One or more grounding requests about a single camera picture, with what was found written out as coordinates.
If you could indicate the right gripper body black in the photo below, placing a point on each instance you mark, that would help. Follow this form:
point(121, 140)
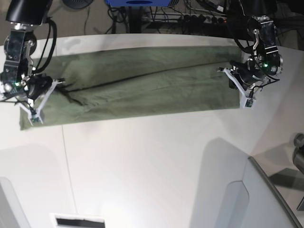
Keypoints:
point(36, 85)

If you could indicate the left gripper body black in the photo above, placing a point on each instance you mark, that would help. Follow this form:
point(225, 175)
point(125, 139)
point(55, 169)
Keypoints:
point(248, 74)

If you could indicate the green t-shirt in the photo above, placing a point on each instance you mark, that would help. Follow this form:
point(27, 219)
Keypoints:
point(137, 82)

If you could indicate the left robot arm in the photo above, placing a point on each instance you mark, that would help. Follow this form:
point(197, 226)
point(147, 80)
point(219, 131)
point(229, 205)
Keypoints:
point(264, 62)

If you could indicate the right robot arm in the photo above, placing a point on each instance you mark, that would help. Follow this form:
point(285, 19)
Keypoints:
point(20, 77)

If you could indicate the power strip with red light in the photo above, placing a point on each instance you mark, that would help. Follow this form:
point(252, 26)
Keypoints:
point(204, 19)

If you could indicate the black round fan base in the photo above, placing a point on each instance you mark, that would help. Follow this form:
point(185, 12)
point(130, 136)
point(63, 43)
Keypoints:
point(77, 4)

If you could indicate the grey metal stand right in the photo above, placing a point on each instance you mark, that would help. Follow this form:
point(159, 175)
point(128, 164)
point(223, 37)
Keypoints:
point(275, 179)

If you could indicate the blue plastic bin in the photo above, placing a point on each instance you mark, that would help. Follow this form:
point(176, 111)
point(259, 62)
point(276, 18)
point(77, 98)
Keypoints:
point(137, 3)

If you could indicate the black table leg post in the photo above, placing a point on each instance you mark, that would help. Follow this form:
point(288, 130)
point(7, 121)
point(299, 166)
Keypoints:
point(135, 19)

